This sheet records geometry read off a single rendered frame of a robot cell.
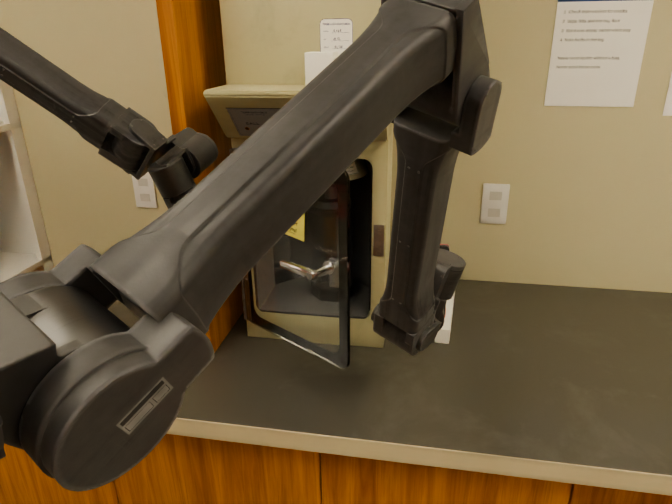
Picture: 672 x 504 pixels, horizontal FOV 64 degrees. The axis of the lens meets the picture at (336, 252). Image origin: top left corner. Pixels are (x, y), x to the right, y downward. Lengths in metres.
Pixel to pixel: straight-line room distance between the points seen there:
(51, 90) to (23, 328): 0.64
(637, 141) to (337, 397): 0.99
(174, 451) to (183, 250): 0.90
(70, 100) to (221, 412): 0.60
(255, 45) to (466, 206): 0.75
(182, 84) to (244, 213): 0.75
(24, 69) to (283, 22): 0.44
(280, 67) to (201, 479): 0.83
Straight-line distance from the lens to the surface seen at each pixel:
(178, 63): 1.05
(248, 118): 1.03
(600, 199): 1.59
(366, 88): 0.38
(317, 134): 0.35
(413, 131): 0.53
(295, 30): 1.07
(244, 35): 1.10
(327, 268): 0.98
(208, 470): 1.19
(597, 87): 1.52
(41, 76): 0.91
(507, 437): 1.04
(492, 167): 1.52
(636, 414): 1.18
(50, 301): 0.33
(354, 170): 1.13
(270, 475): 1.15
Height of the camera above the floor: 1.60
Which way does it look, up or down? 22 degrees down
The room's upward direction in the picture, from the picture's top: 1 degrees counter-clockwise
